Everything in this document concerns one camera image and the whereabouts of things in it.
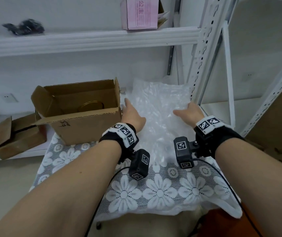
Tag person's right hand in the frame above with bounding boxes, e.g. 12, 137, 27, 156
173, 102, 205, 128

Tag person's left hand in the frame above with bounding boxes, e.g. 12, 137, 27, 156
121, 98, 147, 133

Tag clear bubble wrap heap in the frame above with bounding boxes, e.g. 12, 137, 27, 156
123, 77, 205, 168

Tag round gold tin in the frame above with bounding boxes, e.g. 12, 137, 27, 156
78, 100, 105, 113

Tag person's right forearm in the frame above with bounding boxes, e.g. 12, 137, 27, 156
215, 138, 282, 237

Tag person's left forearm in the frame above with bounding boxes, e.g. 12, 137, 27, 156
0, 139, 123, 237

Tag large brown cardboard carton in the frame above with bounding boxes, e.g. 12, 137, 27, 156
244, 71, 282, 172

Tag pink box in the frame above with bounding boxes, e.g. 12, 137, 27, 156
120, 0, 169, 31

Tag small brown cardboard box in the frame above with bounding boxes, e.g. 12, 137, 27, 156
0, 111, 47, 160

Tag black left wristband with markers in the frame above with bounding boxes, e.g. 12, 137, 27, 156
99, 122, 139, 163

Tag black wristband with markers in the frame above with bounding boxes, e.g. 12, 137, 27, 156
99, 122, 139, 163
194, 115, 245, 158

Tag black right wristband with markers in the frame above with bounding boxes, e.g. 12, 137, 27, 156
194, 115, 245, 158

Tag white floral lace tablecloth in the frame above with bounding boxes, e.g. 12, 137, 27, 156
29, 106, 243, 221

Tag white metal shelving rack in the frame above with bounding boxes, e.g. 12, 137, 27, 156
0, 0, 239, 175
200, 0, 282, 139

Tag orange trousers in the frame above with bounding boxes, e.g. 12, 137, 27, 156
197, 206, 264, 237

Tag black crumpled plastic bundle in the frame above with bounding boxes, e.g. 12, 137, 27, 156
2, 19, 45, 36

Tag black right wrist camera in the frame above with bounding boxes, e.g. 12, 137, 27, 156
173, 136, 196, 170

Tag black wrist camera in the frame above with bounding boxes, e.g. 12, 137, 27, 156
173, 136, 196, 170
128, 148, 150, 180

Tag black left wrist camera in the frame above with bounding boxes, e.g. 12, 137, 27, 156
128, 148, 150, 180

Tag black right camera cable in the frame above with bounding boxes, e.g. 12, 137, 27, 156
192, 158, 264, 237

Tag black camera cable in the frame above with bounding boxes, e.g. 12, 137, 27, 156
84, 166, 131, 237
192, 158, 264, 237

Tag black left camera cable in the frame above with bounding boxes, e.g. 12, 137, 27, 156
84, 166, 131, 237

